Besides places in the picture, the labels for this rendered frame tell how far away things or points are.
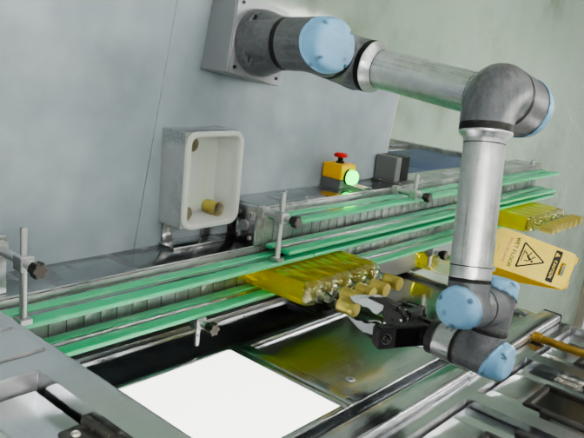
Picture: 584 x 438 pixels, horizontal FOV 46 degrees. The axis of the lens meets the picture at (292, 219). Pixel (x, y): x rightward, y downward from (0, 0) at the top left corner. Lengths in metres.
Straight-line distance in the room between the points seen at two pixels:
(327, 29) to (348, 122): 0.67
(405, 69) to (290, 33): 0.25
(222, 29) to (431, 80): 0.49
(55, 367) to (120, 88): 0.90
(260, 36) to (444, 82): 0.41
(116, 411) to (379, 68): 1.08
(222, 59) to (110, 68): 0.26
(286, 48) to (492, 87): 0.47
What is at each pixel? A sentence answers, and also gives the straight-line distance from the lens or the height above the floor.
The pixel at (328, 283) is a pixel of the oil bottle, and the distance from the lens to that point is 1.60.
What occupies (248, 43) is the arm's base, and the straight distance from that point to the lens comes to 1.56.
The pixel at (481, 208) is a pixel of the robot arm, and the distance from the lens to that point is 1.23.
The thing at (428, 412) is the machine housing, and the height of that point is 1.41.
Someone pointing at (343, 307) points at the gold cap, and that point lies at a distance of 1.51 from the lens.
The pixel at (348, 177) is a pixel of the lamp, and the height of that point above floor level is 0.84.
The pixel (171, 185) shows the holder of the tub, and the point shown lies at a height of 0.79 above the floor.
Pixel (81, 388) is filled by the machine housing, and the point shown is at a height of 1.49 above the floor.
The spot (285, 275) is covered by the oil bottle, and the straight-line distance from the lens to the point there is 1.59.
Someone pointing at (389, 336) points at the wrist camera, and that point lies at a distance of 1.40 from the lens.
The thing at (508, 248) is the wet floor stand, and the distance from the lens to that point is 5.02.
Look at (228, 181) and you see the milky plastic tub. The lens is 1.66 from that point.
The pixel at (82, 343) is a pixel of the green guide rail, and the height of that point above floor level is 0.95.
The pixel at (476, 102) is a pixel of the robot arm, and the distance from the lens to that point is 1.25.
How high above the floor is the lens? 1.97
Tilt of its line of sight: 38 degrees down
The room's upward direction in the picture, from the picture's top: 107 degrees clockwise
